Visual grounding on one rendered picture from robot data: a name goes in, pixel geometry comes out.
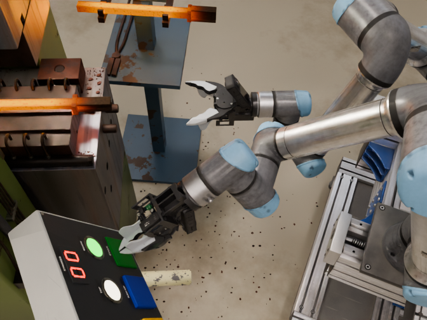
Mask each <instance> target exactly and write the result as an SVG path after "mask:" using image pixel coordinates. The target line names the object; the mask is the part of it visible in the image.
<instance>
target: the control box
mask: <svg viewBox="0 0 427 320"><path fill-rule="evenodd" d="M8 236H9V239H10V242H11V245H12V248H13V252H14V254H15V258H16V261H17V264H18V268H19V270H20V274H21V277H22V280H23V282H24V286H25V290H26V292H27V296H28V298H29V302H30V306H31V308H32V311H33V315H34V318H35V320H141V319H143V318H162V316H161V314H160V311H159V309H158V307H156V308H155V309H136V308H135V306H134V304H133V302H132V299H131V297H130V294H129V292H128V290H127V288H126V285H125V283H124V281H123V278H122V276H124V275H128V276H138V277H143V275H142V272H141V270H140V268H139V265H138V263H137V261H136V259H135V257H134V255H133V254H132V257H133V259H134V261H135V263H136V266H137V268H136V269H131V268H127V267H118V266H117V265H116V262H115V260H114V258H113V255H112V253H111V251H110V249H109V246H108V244H107V241H106V240H105V237H111V238H114V239H119V240H123V238H124V237H123V236H122V235H121V234H119V231H118V230H114V229H109V228H106V227H102V226H99V225H94V224H91V223H86V222H82V221H79V220H75V219H71V218H67V217H62V216H59V215H54V214H51V213H47V212H44V211H39V210H36V211H35V212H33V213H32V214H31V215H29V216H28V217H27V218H26V219H25V220H24V221H23V222H21V223H20V224H18V225H17V226H16V227H15V228H14V229H13V230H11V231H10V232H9V233H8ZM89 238H91V239H94V240H95V241H96V242H98V244H99V245H100V247H101V248H102V256H101V257H98V256H96V255H94V254H93V253H92V252H91V251H90V249H89V248H88V246H87V243H86V241H87V239H89ZM65 251H71V252H75V253H76V254H77V256H78V258H79V260H78V262H75V261H70V260H68V259H67V258H66V257H65V254H64V252H65ZM76 254H72V257H73V259H74V260H77V257H76ZM71 267H75V268H82V270H83V271H84V273H85V278H82V277H74V275H77V276H78V273H77V271H76V269H72V271H73V273H74V275H72V272H71V270H70V269H71ZM106 280H109V281H112V282H113V283H114V284H115V285H116V286H117V287H118V289H119V292H120V295H121V297H120V299H119V300H114V299H112V298H111V297H110V296H109V295H108V294H107V292H106V290H105V286H104V283H105V281H106Z"/></svg>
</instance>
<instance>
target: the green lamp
mask: <svg viewBox="0 0 427 320"><path fill-rule="evenodd" d="M86 243H87V246H88V248H89V249H90V251H91V252H92V253H93V254H94V255H96V256H98V257H101V256H102V248H101V247H100V245H99V244H98V242H96V241H95V240H94V239H91V238H89V239H87V241H86Z"/></svg>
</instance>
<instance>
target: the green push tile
mask: <svg viewBox="0 0 427 320"><path fill-rule="evenodd" d="M105 240H106V241H107V244H108V246H109V249H110V251H111V253H112V255H113V258H114V260H115V262H116V265H117V266H118V267H127V268H131V269H136V268H137V266H136V263H135V261H134V259H133V257H132V254H123V253H120V252H119V247H120V244H121V242H122V240H119V239H114V238H111V237H105Z"/></svg>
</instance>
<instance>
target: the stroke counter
mask: <svg viewBox="0 0 427 320"><path fill-rule="evenodd" d="M66 253H70V255H71V258H72V259H70V258H67V255H66ZM64 254H65V257H66V258H67V259H68V260H70V261H75V262H78V260H79V258H78V256H77V254H76V253H75V252H71V251H65V252H64ZM72 254H76V257H77V260H74V259H73V257H72ZM72 269H76V271H77V273H78V276H77V275H74V273H73V271H72ZM70 270H71V272H72V275H74V277H82V278H85V273H84V271H83V270H82V268H75V267H71V269H70ZM78 270H82V272H83V275H84V276H80V275H79V272H78Z"/></svg>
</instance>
